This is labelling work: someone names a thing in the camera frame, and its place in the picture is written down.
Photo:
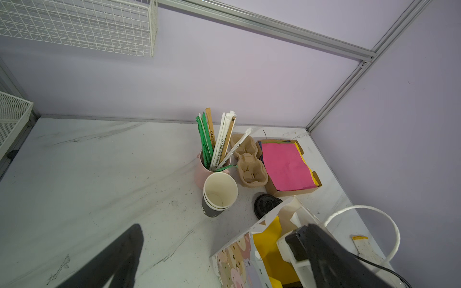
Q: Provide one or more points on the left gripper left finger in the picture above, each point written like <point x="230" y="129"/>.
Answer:
<point x="116" y="265"/>

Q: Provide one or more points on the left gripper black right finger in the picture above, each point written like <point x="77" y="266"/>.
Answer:
<point x="332" y="265"/>

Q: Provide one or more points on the yellow paper napkin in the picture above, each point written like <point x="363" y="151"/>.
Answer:
<point x="279" y="271"/>

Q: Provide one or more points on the black plastic cup lids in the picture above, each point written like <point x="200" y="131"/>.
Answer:
<point x="264" y="204"/>

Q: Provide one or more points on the cartoon animal paper gift bag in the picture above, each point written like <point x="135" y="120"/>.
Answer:
<point x="239" y="265"/>

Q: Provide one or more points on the paper cups black sleeve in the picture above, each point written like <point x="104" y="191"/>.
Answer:
<point x="220" y="191"/>

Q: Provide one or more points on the white work glove right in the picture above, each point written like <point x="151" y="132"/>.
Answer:
<point x="366" y="251"/>

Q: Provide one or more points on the cardboard box yellow napkins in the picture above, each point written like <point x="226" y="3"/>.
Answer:
<point x="287" y="169"/>

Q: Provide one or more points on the pink metal bucket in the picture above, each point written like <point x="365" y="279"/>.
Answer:
<point x="201" y="172"/>

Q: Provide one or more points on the stacked pulp cup carriers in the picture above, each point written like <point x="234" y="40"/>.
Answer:
<point x="250" y="168"/>

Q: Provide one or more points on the green wrapped straw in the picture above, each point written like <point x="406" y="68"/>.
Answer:
<point x="207" y="149"/>

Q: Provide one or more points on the brown paper straw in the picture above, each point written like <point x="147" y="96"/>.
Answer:
<point x="209" y="123"/>

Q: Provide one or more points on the white mesh shelf lower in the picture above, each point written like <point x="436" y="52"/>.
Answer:
<point x="15" y="114"/>

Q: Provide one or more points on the white wire basket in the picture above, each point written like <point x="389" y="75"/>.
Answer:
<point x="120" y="27"/>

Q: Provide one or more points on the aluminium frame profiles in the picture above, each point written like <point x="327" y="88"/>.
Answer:
<point x="249" y="21"/>

